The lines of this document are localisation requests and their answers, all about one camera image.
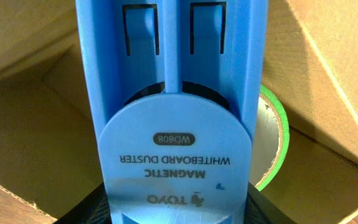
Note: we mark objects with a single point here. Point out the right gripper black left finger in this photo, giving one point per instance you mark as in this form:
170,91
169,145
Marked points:
93,209

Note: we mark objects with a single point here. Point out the green tape roll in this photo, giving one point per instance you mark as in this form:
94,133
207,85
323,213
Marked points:
271,139

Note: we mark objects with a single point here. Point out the cardboard box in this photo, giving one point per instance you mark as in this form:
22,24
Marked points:
48,155

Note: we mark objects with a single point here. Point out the blue whiteboard duster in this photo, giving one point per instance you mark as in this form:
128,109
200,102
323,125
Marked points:
173,88

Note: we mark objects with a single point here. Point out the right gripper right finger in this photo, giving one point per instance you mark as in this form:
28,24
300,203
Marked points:
260,210

